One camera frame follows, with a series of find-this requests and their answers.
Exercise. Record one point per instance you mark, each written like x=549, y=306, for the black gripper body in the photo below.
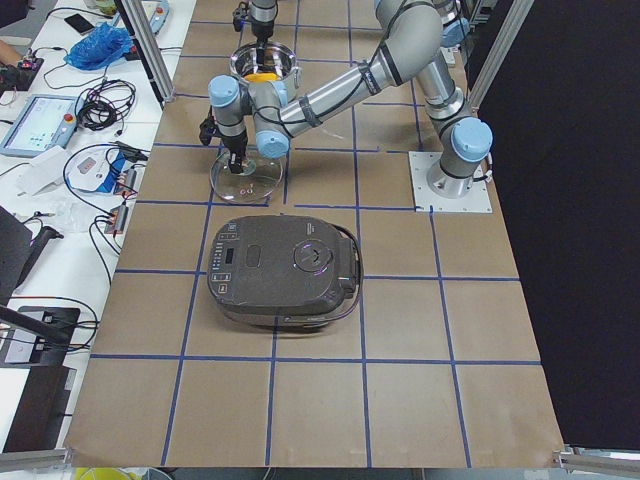
x=234, y=144
x=262, y=33

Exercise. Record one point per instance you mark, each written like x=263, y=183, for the clear glass pot lid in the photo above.
x=260, y=176

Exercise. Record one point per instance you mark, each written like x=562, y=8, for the yellow corn cob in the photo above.
x=261, y=77

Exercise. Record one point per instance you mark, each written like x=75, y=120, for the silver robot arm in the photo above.
x=414, y=34
x=262, y=16

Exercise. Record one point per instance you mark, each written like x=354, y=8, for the grey-green cooking pot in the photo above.
x=272, y=57

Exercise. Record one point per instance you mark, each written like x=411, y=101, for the black rice cooker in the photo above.
x=285, y=271

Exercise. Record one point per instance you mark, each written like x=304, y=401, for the white control box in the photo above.
x=90, y=173

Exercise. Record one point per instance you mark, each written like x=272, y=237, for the blue plastic bag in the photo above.
x=103, y=46

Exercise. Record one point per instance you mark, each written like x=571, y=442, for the black smartphone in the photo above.
x=80, y=24

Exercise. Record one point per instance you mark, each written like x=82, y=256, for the teach pendant tablet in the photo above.
x=45, y=121

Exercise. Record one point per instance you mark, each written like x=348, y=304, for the aluminium frame post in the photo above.
x=138, y=27

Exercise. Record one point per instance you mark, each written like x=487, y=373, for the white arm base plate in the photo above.
x=436, y=192

